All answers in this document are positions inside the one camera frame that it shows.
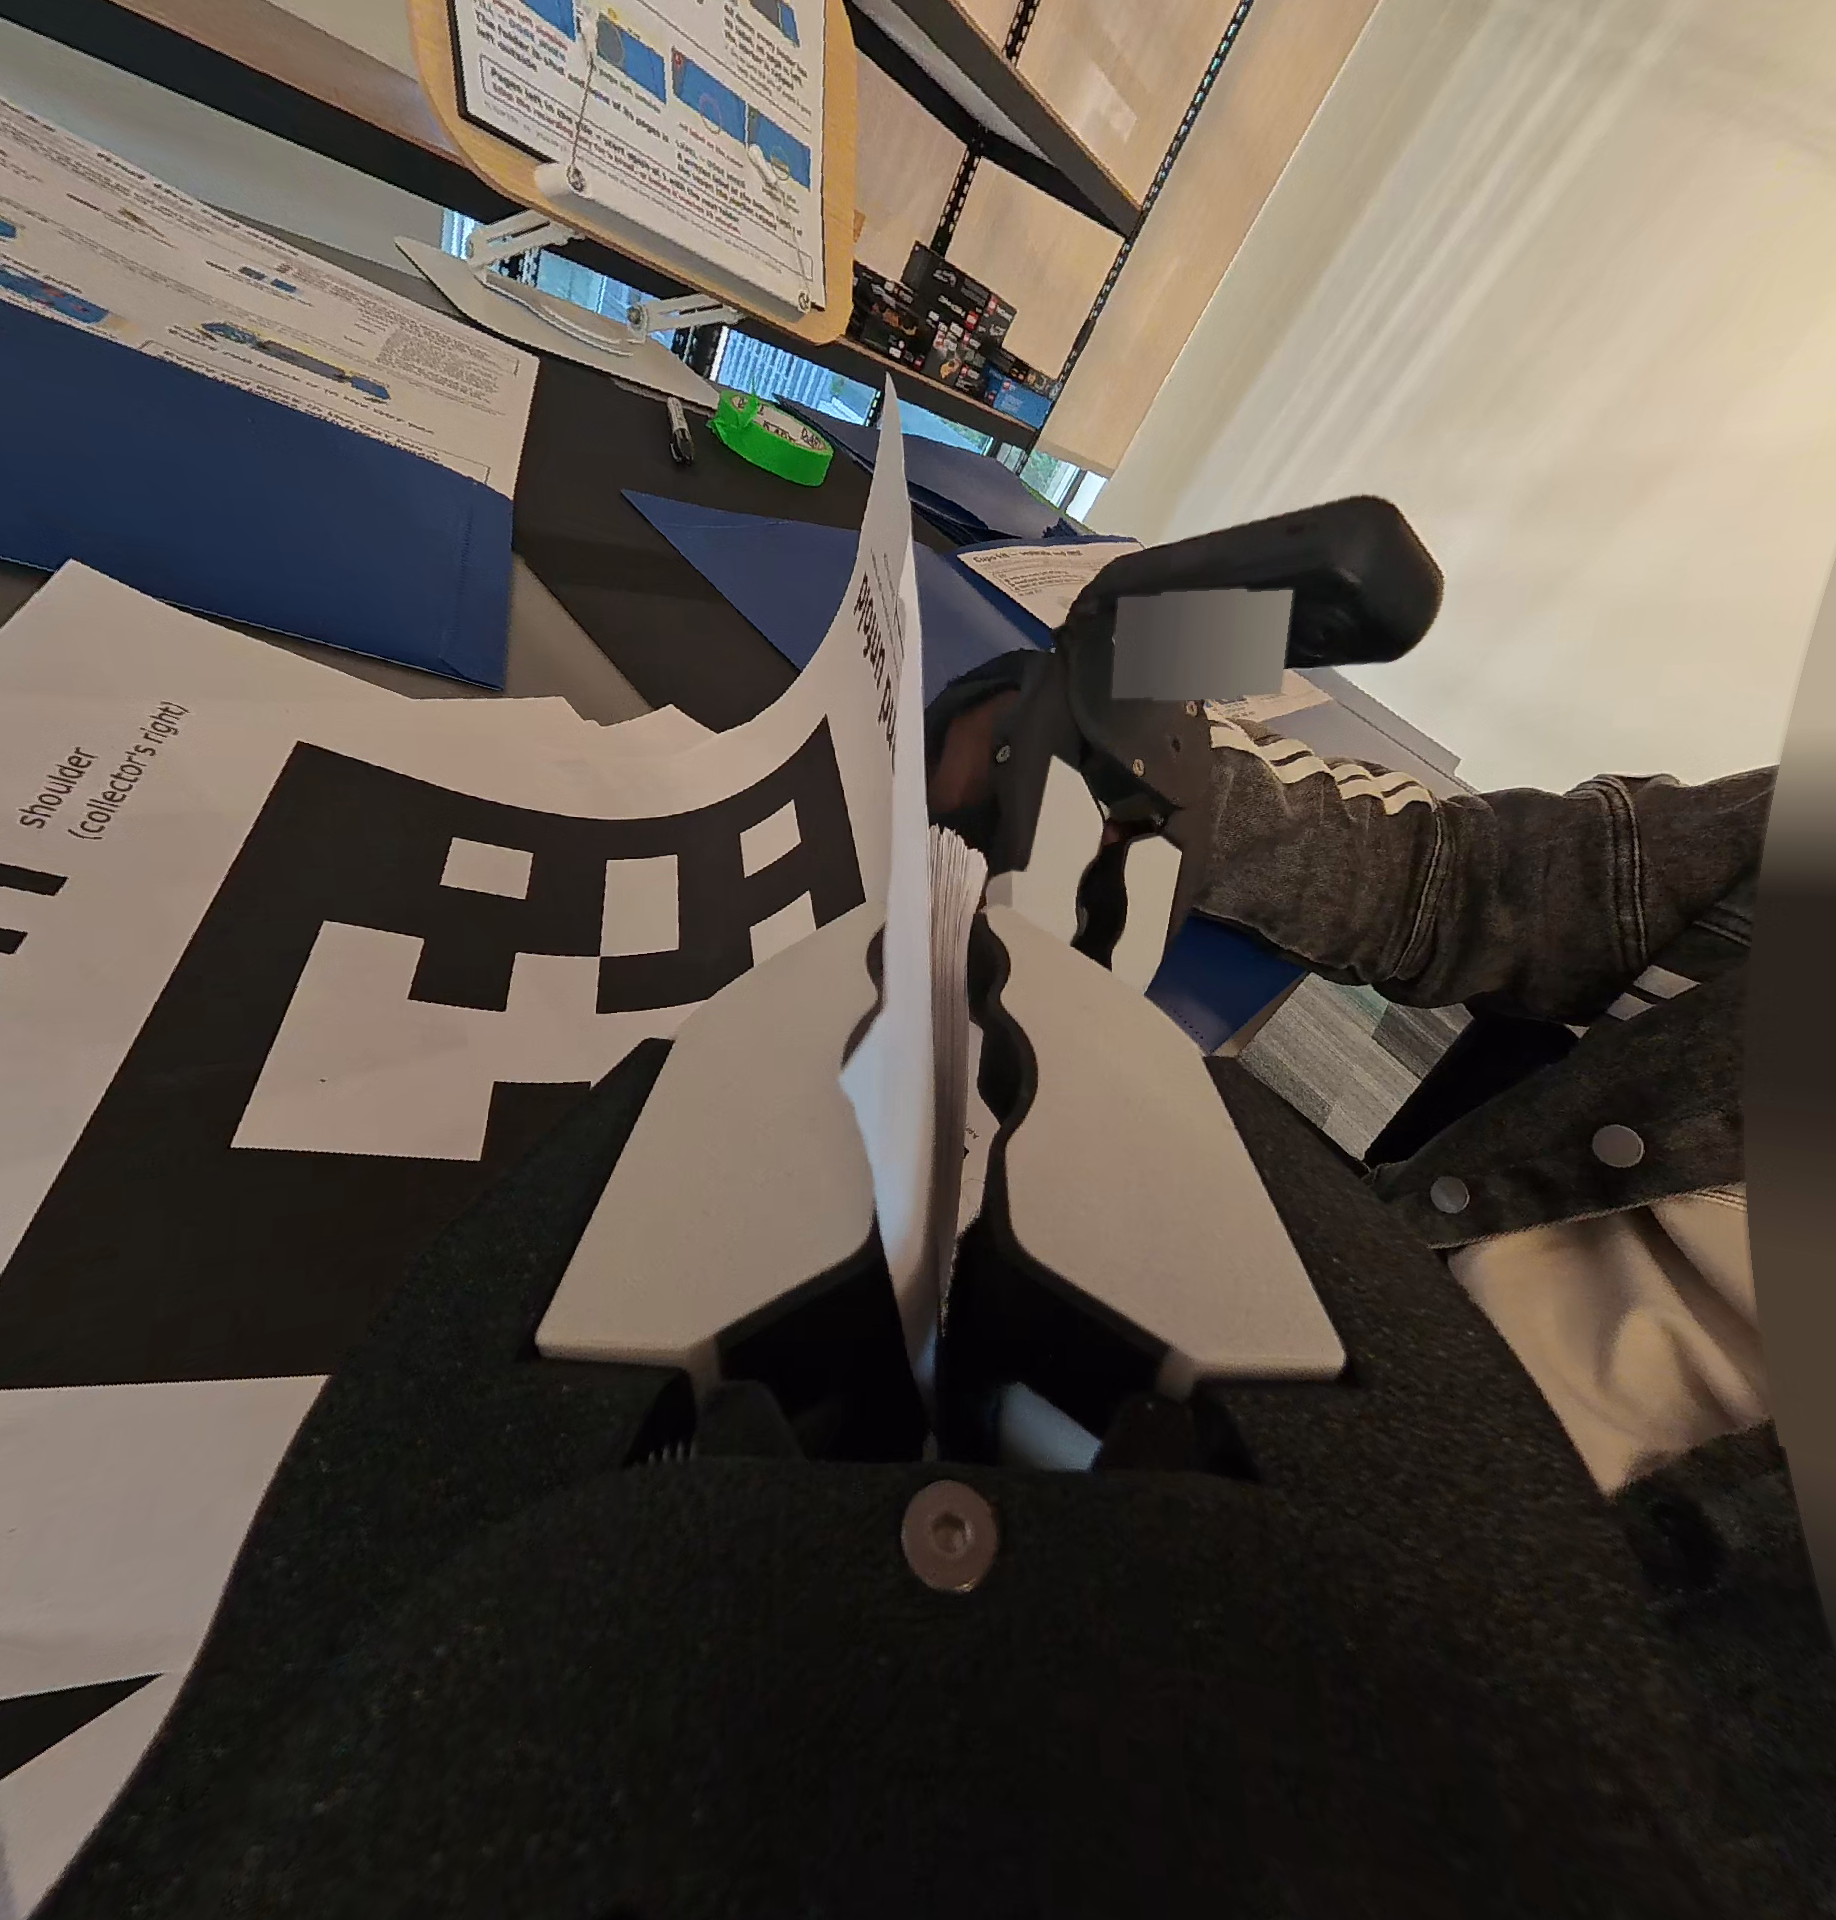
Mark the person's torso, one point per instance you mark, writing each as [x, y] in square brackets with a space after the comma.
[1548, 1201]

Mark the stack of printed paper sheets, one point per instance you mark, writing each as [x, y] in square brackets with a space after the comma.
[377, 1081]

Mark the wooden document stand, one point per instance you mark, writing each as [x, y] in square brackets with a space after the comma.
[482, 292]

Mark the green tape roll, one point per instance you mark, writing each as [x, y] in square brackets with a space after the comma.
[753, 451]

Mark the dark desk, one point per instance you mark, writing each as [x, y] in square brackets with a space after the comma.
[587, 570]

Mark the person's right hand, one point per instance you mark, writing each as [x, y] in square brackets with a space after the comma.
[962, 736]

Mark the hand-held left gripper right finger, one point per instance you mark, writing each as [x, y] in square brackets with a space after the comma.
[1158, 1171]

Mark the black metal shelf rack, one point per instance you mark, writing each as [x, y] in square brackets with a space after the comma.
[1008, 131]

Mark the person's black trouser leg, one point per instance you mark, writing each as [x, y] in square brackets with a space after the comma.
[1743, 1621]

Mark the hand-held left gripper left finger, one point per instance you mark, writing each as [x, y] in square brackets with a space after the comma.
[678, 1201]

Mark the black marker pen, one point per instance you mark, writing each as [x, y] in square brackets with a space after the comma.
[678, 435]

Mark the row of dark boxes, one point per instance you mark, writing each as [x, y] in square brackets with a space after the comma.
[933, 315]

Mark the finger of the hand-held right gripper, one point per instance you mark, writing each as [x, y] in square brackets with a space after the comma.
[1036, 816]
[1167, 916]

